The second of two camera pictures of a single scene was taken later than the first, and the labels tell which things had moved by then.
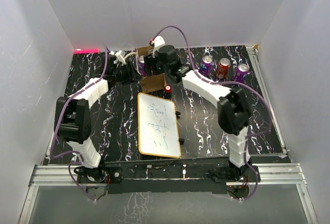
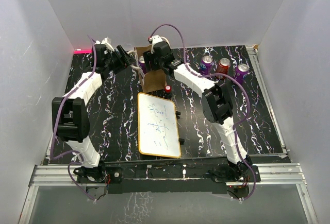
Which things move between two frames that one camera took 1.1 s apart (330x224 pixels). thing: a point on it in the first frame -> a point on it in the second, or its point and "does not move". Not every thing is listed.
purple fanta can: x=205 y=66 does not move
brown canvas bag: x=153 y=83 does not move
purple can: x=241 y=72 does not move
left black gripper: x=132 y=76 -> x=122 y=63
